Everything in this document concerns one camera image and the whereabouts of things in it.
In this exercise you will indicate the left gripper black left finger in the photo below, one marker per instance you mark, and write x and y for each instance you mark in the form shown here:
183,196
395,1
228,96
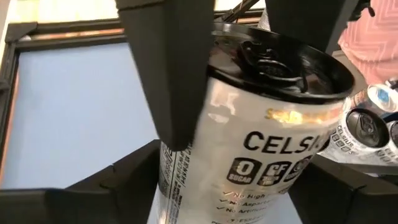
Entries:
133,186

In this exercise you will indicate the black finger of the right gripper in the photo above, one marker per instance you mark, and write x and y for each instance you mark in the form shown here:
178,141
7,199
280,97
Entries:
171,77
304,21

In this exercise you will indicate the pink cloth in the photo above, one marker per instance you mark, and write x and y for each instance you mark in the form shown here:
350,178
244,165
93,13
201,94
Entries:
373,40

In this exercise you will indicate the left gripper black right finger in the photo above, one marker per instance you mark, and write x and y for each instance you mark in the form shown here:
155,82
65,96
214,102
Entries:
323,193

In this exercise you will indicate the white Celsius Arctic Vibe can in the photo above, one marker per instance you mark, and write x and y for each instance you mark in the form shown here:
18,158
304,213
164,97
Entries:
363,130
394,133

